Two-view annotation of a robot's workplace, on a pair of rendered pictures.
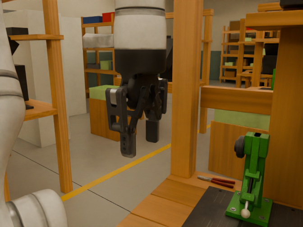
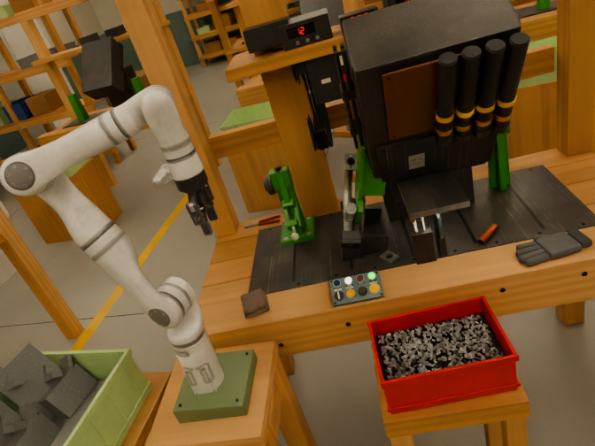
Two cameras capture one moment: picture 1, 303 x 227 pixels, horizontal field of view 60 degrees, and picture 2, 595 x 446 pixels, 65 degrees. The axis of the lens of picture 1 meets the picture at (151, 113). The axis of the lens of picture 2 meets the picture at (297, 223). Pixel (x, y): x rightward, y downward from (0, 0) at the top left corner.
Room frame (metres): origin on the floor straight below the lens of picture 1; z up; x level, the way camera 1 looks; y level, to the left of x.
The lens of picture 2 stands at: (-0.67, 0.17, 1.81)
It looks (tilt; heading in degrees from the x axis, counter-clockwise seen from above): 30 degrees down; 341
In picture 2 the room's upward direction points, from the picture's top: 18 degrees counter-clockwise
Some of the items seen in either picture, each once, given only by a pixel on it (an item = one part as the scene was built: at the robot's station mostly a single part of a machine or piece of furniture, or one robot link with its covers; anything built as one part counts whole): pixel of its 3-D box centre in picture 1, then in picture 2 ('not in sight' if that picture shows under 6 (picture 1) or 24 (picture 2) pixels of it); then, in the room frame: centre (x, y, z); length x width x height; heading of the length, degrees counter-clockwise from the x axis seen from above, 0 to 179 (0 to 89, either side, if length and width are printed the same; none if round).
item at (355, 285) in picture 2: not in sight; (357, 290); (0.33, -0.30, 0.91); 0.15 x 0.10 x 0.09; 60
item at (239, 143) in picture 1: (240, 146); (268, 185); (0.82, -0.29, 1.12); 0.07 x 0.03 x 0.08; 150
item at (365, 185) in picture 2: not in sight; (369, 171); (0.48, -0.51, 1.17); 0.13 x 0.12 x 0.20; 60
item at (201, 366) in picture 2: not in sight; (197, 357); (0.35, 0.19, 0.98); 0.09 x 0.09 x 0.17; 63
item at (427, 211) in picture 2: not in sight; (424, 180); (0.37, -0.63, 1.11); 0.39 x 0.16 x 0.03; 150
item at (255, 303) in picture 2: not in sight; (254, 302); (0.52, -0.03, 0.91); 0.10 x 0.08 x 0.03; 164
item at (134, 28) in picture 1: (129, 27); (175, 163); (0.40, 0.03, 1.47); 0.11 x 0.09 x 0.06; 61
